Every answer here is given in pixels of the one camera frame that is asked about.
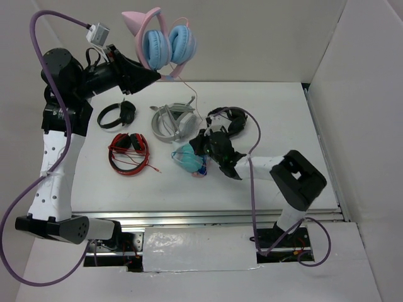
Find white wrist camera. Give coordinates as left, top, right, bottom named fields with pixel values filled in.
left=86, top=23, right=110, bottom=47
left=204, top=115, right=225, bottom=136

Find aluminium right side rail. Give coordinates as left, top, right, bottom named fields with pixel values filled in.
left=303, top=86, right=351, bottom=222

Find aluminium rail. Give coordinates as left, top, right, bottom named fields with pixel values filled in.
left=303, top=86, right=351, bottom=222
left=80, top=210, right=344, bottom=228

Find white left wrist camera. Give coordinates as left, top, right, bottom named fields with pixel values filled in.
left=86, top=23, right=110, bottom=47

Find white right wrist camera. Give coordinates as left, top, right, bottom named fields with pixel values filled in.
left=204, top=115, right=225, bottom=136

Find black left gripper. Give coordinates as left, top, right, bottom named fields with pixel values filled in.
left=73, top=43, right=161, bottom=99

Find pink and blue cat-ear headphones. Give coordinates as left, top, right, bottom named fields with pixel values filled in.
left=122, top=7, right=197, bottom=81

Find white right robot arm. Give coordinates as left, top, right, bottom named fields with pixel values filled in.
left=190, top=132, right=327, bottom=247

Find aluminium front rail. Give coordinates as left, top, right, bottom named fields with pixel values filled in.
left=80, top=210, right=344, bottom=228

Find small black headphones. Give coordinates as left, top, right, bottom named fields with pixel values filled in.
left=207, top=107, right=247, bottom=138

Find red and black headphones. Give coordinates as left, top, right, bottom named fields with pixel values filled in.
left=108, top=133, right=161, bottom=177

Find black on-ear headphones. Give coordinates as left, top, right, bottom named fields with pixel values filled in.
left=97, top=101, right=136, bottom=129

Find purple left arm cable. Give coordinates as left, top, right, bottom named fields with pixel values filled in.
left=0, top=9, right=105, bottom=287

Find teal cat-ear headphones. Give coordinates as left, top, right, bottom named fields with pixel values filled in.
left=171, top=142, right=207, bottom=177

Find grey gaming headset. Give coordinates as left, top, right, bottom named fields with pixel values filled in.
left=150, top=96, right=197, bottom=143

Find silver foil cover plate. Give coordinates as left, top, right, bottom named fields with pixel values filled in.
left=142, top=226, right=258, bottom=272

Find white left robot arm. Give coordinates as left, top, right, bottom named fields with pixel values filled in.
left=15, top=45, right=161, bottom=251

